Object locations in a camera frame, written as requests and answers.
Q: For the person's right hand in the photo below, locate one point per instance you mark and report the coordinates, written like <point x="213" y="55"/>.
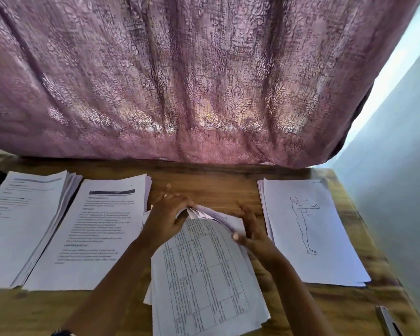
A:
<point x="255" y="238"/>

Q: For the person's left hand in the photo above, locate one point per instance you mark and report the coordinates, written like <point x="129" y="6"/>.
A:
<point x="164" y="219"/>

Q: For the table-print paper pile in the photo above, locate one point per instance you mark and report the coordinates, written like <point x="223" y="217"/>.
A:
<point x="227" y="220"/>

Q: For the stack of table-printed sheets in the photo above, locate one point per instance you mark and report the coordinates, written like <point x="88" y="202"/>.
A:
<point x="203" y="283"/>

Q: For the stack with dark header bar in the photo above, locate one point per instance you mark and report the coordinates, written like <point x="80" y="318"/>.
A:
<point x="91" y="234"/>

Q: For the stack of printed papers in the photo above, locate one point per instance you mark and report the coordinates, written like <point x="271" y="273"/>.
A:
<point x="24" y="220"/>

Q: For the person's left forearm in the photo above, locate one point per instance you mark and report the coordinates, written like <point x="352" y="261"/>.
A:
<point x="108" y="290"/>

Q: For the person's right forearm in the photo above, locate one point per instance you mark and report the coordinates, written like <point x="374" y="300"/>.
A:
<point x="301" y="301"/>

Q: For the pink patterned curtain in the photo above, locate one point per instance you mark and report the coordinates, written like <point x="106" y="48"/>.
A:
<point x="196" y="73"/>

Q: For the silver yellow black stapler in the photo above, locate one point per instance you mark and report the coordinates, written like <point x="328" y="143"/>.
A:
<point x="388" y="319"/>

